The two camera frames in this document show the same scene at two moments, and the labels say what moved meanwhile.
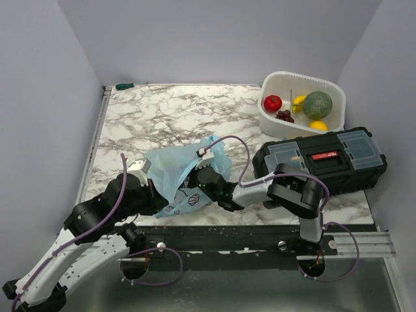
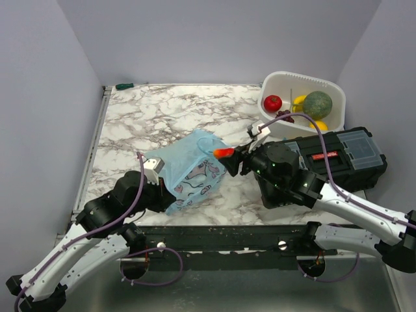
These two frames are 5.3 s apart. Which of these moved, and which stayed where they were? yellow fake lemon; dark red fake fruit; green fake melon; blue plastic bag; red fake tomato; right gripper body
Moved: right gripper body; blue plastic bag
Stayed: dark red fake fruit; yellow fake lemon; red fake tomato; green fake melon
